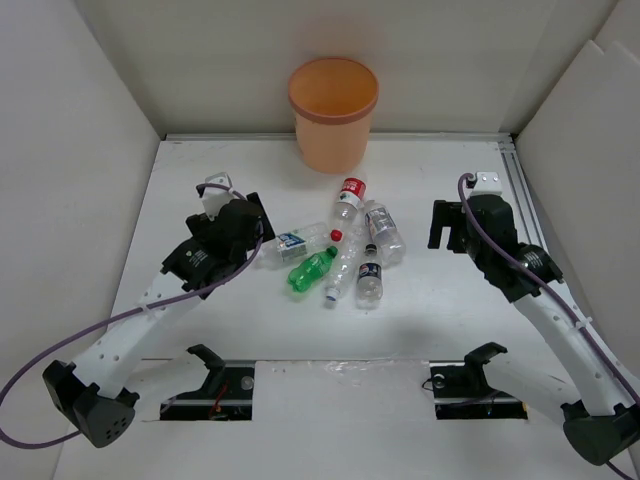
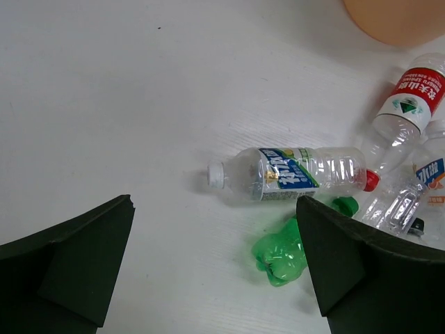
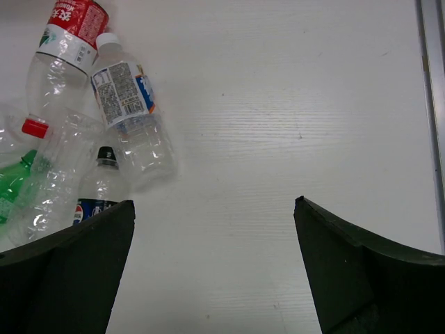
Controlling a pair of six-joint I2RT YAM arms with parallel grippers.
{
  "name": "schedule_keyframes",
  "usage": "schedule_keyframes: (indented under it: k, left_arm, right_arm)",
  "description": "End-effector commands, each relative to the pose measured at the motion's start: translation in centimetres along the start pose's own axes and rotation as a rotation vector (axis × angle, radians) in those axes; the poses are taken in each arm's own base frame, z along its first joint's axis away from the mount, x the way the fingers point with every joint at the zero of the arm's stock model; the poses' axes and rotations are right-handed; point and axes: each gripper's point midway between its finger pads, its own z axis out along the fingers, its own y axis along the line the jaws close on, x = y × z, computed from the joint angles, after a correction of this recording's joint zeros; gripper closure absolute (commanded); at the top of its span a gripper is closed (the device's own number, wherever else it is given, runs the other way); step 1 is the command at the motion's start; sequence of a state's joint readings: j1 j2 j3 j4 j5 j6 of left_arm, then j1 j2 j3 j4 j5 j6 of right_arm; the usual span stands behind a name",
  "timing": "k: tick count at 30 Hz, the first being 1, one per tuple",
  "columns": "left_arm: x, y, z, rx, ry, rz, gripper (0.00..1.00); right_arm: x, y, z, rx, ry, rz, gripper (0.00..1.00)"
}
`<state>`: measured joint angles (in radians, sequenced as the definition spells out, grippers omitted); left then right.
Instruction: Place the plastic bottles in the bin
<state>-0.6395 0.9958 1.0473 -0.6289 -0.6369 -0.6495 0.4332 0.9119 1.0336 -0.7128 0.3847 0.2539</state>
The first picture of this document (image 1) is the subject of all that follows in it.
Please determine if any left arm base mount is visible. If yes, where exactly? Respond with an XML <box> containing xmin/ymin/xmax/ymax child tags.
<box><xmin>159</xmin><ymin>344</ymin><xmax>256</xmax><ymax>422</ymax></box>

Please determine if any aluminium frame rail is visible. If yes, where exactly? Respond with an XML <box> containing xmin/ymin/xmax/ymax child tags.
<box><xmin>164</xmin><ymin>131</ymin><xmax>616</xmax><ymax>406</ymax></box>

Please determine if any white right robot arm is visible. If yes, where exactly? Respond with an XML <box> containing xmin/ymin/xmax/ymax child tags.
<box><xmin>428</xmin><ymin>194</ymin><xmax>639</xmax><ymax>466</ymax></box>

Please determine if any clear crushed blue-cap bottle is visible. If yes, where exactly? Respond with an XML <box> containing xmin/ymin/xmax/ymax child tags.
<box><xmin>324</xmin><ymin>225</ymin><xmax>369</xmax><ymax>308</ymax></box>

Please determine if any pepsi label clear bottle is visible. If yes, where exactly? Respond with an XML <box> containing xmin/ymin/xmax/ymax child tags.
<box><xmin>356</xmin><ymin>243</ymin><xmax>383</xmax><ymax>309</ymax></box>

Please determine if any orange plastic bin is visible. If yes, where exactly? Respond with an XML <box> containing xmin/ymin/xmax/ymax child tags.
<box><xmin>288</xmin><ymin>57</ymin><xmax>379</xmax><ymax>174</ymax></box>

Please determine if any white label clear bottle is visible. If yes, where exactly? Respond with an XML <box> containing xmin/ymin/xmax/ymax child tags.
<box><xmin>364</xmin><ymin>200</ymin><xmax>406</xmax><ymax>265</ymax></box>

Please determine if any blue white label bottle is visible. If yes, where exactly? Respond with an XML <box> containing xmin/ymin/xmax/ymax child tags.
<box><xmin>256</xmin><ymin>222</ymin><xmax>339</xmax><ymax>270</ymax></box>

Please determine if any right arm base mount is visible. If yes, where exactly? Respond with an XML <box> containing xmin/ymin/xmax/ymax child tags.
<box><xmin>421</xmin><ymin>342</ymin><xmax>528</xmax><ymax>420</ymax></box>

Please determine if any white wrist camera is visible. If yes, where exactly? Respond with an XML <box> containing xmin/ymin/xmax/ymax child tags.
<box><xmin>465</xmin><ymin>171</ymin><xmax>503</xmax><ymax>197</ymax></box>
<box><xmin>196</xmin><ymin>172</ymin><xmax>234</xmax><ymax>220</ymax></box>

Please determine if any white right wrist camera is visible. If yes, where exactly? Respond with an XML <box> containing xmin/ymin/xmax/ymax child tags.
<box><xmin>465</xmin><ymin>171</ymin><xmax>503</xmax><ymax>197</ymax></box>

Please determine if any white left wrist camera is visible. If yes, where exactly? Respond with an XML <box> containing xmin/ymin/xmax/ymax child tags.
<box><xmin>196</xmin><ymin>172</ymin><xmax>234</xmax><ymax>220</ymax></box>

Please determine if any green plastic bottle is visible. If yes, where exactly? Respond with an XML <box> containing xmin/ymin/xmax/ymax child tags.
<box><xmin>287</xmin><ymin>246</ymin><xmax>338</xmax><ymax>293</ymax></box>

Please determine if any red label clear bottle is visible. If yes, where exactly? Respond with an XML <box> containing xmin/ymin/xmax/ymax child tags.
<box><xmin>330</xmin><ymin>176</ymin><xmax>367</xmax><ymax>232</ymax></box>

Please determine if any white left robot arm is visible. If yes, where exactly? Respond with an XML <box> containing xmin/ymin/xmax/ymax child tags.
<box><xmin>43</xmin><ymin>193</ymin><xmax>274</xmax><ymax>448</ymax></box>

